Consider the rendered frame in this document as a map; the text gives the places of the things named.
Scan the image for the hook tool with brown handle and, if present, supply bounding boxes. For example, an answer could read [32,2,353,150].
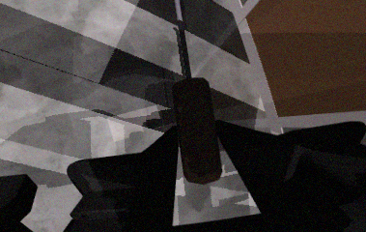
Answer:
[172,0,222,185]

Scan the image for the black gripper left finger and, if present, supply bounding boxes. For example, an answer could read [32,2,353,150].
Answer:
[67,126,179,227]

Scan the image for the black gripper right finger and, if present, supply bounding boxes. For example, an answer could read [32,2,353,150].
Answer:
[215,120,366,214]

